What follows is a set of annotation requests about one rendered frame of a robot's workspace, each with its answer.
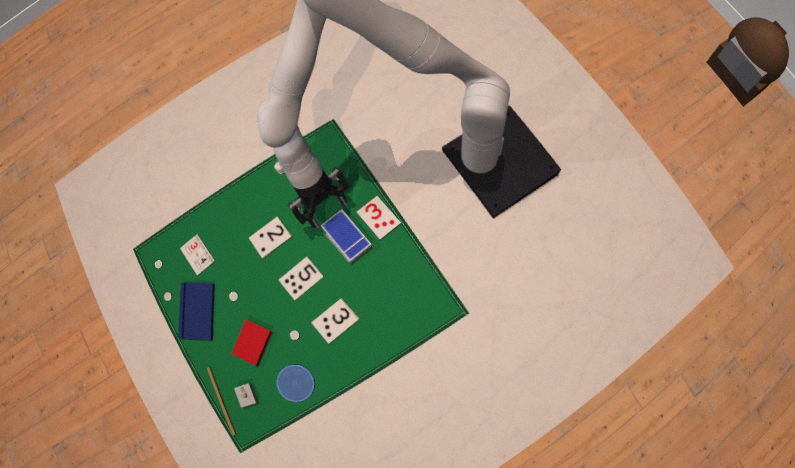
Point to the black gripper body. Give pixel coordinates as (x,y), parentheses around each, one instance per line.
(324,181)

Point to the red flat box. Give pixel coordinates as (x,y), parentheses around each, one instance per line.
(251,342)

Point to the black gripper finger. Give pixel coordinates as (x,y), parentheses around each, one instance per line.
(308,211)
(337,175)

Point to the blue card stack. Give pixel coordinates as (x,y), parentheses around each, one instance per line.
(357,249)

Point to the blue rectangular card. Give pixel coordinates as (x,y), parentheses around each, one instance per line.
(343,232)

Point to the dark blue rectangular tile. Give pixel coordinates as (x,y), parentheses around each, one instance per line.
(196,311)

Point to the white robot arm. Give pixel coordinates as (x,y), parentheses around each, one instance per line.
(405,38)

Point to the blue round coaster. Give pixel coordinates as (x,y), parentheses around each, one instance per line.
(295,383)

